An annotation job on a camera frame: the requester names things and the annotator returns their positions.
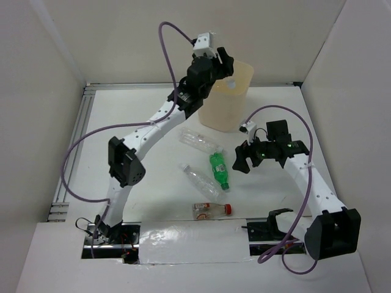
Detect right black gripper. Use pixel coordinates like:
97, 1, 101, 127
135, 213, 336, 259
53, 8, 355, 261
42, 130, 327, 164
232, 130, 276, 173

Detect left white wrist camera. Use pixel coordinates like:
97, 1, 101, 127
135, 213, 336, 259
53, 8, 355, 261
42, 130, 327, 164
193, 32, 216, 59

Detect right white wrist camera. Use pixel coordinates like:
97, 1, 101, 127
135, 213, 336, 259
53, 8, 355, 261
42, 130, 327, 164
239, 120, 257, 144

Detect beige plastic bin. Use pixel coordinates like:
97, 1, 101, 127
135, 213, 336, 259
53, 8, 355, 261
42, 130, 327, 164
198, 61, 254, 132

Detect green plastic bottle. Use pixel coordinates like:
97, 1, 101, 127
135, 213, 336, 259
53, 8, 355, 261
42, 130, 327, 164
209, 153, 230, 190

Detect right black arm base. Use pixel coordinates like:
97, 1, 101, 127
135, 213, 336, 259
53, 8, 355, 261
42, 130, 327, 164
241, 208, 307, 256

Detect clear bottle white cap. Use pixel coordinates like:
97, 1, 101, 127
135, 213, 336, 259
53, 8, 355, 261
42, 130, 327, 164
180, 164, 226, 203

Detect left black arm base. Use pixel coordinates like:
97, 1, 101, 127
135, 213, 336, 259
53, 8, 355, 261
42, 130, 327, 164
81, 223, 141, 264

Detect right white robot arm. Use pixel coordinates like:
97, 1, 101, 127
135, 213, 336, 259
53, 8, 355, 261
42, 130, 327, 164
233, 120, 361, 261

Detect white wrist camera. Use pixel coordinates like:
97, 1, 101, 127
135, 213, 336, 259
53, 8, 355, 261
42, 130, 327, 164
239, 120, 257, 144
193, 32, 216, 59

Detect aluminium frame rail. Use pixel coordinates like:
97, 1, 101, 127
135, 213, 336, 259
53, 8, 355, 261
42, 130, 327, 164
55, 85, 307, 222

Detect clear bottle red cap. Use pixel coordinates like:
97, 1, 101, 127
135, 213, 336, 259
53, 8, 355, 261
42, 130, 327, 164
192, 203, 232, 220

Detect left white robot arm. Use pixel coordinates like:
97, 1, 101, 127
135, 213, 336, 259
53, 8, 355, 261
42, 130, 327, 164
95, 47, 234, 244

